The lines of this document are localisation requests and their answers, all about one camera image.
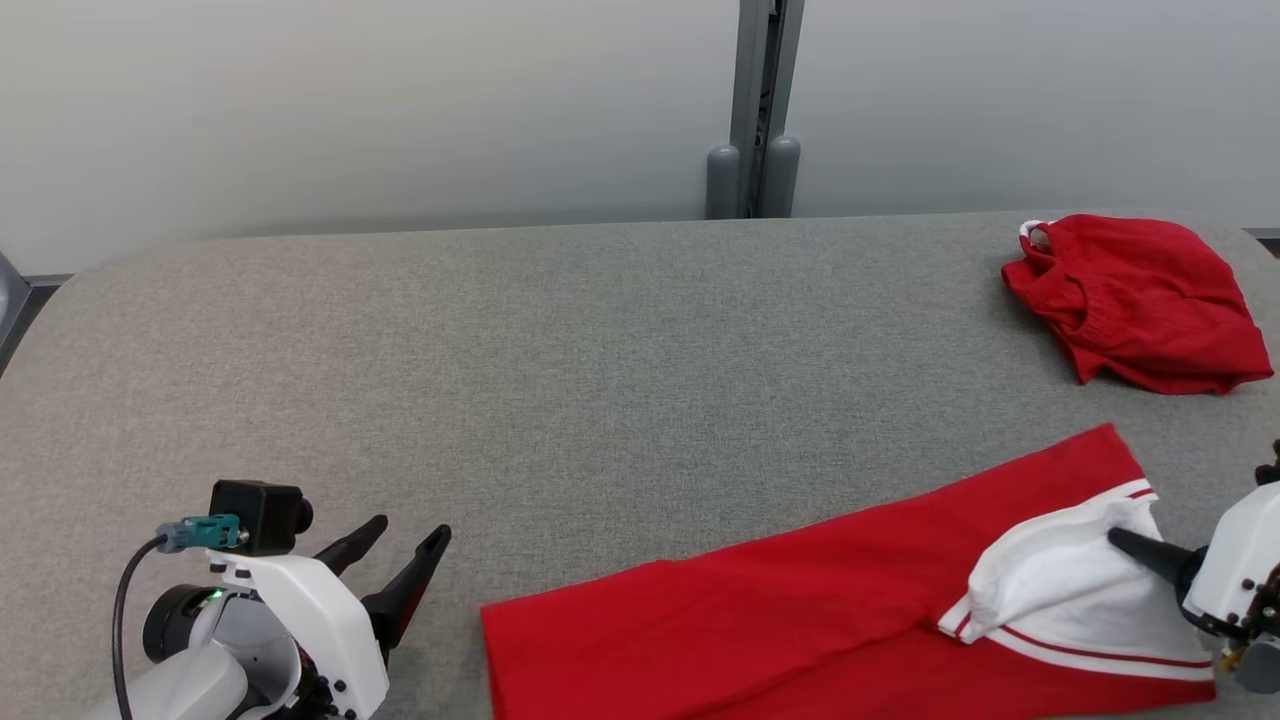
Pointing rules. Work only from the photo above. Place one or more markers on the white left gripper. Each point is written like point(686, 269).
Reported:
point(320, 630)

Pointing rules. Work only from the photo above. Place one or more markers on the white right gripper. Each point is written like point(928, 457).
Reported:
point(1240, 560)

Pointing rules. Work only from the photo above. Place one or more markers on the red shorts with white stripe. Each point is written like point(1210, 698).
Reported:
point(1150, 310)

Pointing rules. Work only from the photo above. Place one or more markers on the red shirt with white sleeves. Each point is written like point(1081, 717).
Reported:
point(800, 620)

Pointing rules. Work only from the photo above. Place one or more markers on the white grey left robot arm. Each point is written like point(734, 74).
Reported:
point(190, 690)

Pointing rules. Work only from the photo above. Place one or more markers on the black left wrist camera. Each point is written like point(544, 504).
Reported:
point(255, 515)

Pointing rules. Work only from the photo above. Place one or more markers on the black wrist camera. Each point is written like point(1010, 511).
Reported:
point(255, 515)
point(1272, 465)

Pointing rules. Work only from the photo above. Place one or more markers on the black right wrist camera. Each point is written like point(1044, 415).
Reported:
point(1272, 465)

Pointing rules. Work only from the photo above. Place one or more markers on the teal left camera connector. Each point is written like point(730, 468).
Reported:
point(205, 532)

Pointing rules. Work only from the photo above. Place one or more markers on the grey cylindrical post foot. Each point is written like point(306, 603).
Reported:
point(724, 185)
point(782, 180)

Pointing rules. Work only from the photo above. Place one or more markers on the grey metal partition post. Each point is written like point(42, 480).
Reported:
point(755, 80)

